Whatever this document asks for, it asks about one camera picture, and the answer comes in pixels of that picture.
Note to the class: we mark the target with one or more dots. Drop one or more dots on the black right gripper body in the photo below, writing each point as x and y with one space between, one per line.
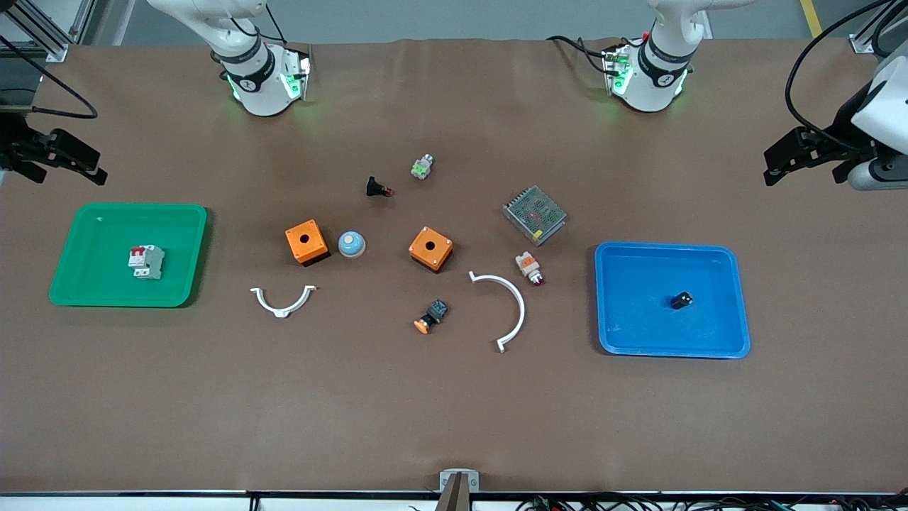
10 140

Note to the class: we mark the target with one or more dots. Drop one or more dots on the orange box with hole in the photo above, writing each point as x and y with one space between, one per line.
430 248
306 241

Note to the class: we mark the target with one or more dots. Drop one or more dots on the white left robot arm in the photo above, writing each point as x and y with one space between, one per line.
649 89

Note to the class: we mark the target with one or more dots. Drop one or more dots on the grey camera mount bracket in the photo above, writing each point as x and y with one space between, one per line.
459 484

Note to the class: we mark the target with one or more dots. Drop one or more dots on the small white curved bracket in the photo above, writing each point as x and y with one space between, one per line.
282 310

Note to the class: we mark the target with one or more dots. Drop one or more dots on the green white switch module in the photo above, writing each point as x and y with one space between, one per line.
422 167

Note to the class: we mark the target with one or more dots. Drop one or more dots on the blue white dome button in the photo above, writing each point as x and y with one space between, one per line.
351 244

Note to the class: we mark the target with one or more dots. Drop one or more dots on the orange black push button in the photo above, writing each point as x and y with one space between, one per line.
431 316

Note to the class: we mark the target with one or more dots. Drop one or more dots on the grey red circuit breaker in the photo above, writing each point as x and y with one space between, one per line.
146 261

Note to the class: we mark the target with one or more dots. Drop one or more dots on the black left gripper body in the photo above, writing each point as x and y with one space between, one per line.
845 122

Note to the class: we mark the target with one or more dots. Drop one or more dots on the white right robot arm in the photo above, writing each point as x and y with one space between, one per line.
259 85

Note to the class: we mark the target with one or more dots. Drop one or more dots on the blue plastic tray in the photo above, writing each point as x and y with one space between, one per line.
652 326

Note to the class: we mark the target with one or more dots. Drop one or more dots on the green plastic tray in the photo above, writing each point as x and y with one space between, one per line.
106 277

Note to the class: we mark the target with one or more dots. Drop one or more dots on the small black capacitor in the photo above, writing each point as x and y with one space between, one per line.
682 301

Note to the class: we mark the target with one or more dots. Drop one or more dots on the metal mesh power supply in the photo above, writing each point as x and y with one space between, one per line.
534 214

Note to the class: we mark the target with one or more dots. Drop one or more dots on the large white curved bracket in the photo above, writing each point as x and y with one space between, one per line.
520 301

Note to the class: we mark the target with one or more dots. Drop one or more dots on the aluminium frame profile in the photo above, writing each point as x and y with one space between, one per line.
39 28
876 32

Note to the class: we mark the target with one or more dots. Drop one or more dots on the black red push button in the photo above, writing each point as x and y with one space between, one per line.
377 187

